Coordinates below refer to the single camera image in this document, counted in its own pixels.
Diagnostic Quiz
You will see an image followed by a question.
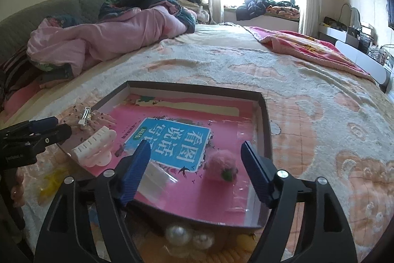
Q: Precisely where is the yellow hair ties packet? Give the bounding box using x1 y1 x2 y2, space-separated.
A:
38 169 70 206

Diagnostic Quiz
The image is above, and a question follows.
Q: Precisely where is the shallow cardboard box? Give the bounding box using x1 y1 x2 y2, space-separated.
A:
57 81 273 234

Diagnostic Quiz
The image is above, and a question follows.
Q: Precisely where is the white cluttered desk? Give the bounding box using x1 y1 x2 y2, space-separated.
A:
318 17 394 66

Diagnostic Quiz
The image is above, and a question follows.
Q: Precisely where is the pink printed blanket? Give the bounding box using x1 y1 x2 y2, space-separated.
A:
243 26 375 84

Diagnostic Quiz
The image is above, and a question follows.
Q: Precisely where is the black television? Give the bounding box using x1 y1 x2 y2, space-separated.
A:
385 0 394 30

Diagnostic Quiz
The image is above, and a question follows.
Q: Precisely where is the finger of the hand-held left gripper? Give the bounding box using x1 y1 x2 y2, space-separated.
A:
18 123 73 156
0 117 60 140

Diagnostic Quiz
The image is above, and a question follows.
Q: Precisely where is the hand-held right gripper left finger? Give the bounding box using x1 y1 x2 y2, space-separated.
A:
33 140 154 263

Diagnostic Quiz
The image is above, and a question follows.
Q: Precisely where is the pearl hair tie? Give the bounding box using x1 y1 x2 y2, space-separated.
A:
164 224 216 252

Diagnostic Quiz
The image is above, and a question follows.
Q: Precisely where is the grey quilted headboard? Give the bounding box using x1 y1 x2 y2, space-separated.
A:
0 0 130 66

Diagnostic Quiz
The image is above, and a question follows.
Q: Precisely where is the pink book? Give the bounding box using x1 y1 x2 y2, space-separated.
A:
86 93 266 221

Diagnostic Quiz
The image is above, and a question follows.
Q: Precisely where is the person's left hand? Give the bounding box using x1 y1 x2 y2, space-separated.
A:
10 174 27 207

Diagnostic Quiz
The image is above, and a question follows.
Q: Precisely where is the white bed footboard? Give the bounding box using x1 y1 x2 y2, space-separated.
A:
334 40 392 93

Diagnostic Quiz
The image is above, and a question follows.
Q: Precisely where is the colourful folded blanket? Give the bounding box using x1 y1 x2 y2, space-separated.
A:
265 1 301 19

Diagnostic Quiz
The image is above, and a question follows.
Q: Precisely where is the striped pillow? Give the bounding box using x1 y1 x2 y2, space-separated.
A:
0 47 40 103

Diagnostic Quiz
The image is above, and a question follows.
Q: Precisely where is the pink mesh bow hair clip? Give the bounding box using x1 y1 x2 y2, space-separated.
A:
62 103 116 135

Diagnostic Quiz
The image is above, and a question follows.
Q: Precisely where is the pink pompom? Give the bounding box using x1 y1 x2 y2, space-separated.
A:
204 150 238 182

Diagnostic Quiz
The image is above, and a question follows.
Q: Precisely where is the round vanity mirror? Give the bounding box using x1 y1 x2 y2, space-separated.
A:
340 2 361 30

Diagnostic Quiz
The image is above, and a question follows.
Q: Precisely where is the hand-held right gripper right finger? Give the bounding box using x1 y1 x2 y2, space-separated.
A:
241 140 359 263

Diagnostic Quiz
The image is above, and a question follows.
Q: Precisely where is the white hair claw clip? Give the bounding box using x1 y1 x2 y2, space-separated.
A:
71 126 117 169

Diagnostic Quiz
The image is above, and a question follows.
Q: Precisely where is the pink floral quilt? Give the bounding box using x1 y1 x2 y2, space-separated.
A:
26 0 197 80

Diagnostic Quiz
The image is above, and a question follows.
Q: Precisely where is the white window bench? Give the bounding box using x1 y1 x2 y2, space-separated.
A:
223 7 301 33

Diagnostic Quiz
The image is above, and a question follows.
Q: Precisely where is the dark jacket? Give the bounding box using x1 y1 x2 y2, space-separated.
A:
235 0 272 21

